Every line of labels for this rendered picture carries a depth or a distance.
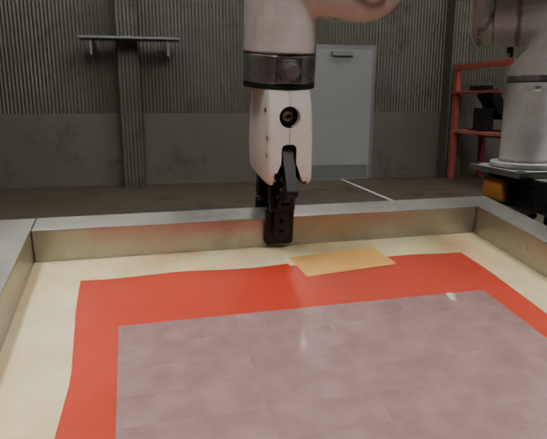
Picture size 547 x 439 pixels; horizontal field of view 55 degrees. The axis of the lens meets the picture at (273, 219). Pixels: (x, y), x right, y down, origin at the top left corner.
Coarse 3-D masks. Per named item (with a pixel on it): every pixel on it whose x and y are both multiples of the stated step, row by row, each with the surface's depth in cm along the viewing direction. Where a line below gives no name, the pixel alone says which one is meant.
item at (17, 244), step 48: (0, 240) 50; (48, 240) 53; (96, 240) 54; (144, 240) 56; (192, 240) 57; (240, 240) 58; (336, 240) 62; (528, 240) 57; (0, 288) 41; (0, 336) 39
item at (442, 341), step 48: (336, 288) 51; (384, 288) 51; (432, 288) 51; (480, 288) 52; (384, 336) 43; (432, 336) 43; (480, 336) 43; (528, 336) 44; (384, 384) 37; (432, 384) 37; (480, 384) 37; (528, 384) 38; (432, 432) 33; (480, 432) 33; (528, 432) 33
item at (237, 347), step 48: (96, 288) 49; (144, 288) 49; (192, 288) 50; (240, 288) 50; (288, 288) 50; (96, 336) 41; (144, 336) 42; (192, 336) 42; (240, 336) 42; (288, 336) 42; (336, 336) 43; (96, 384) 36; (144, 384) 36; (192, 384) 36; (240, 384) 36; (288, 384) 37; (336, 384) 37; (96, 432) 32; (144, 432) 32; (192, 432) 32; (240, 432) 32; (288, 432) 32; (336, 432) 32; (384, 432) 33
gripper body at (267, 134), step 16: (256, 96) 55; (272, 96) 52; (288, 96) 52; (304, 96) 52; (256, 112) 55; (272, 112) 52; (288, 112) 52; (304, 112) 52; (256, 128) 56; (272, 128) 52; (288, 128) 52; (304, 128) 53; (256, 144) 56; (272, 144) 53; (288, 144) 53; (304, 144) 53; (256, 160) 57; (272, 160) 53; (304, 160) 54; (272, 176) 54; (304, 176) 54
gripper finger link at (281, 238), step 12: (276, 204) 56; (288, 204) 56; (276, 216) 57; (288, 216) 58; (264, 228) 58; (276, 228) 58; (288, 228) 59; (264, 240) 59; (276, 240) 59; (288, 240) 59
